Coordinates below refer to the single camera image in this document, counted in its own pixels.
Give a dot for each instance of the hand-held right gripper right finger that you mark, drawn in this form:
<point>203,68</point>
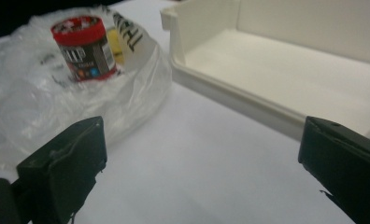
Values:
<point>345,161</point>

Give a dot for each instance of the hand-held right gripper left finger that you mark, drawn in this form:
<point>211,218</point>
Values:
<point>61,168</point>

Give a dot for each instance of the clear plastic shopping bag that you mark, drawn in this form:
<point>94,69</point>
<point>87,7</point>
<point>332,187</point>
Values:
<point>24,102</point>

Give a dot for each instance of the red lidded can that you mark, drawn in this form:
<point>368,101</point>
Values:
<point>83,53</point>

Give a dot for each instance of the white plastic bin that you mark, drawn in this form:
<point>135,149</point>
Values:
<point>267,68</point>

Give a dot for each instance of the yellow item in bag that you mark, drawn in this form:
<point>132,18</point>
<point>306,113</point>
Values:
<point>114,43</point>

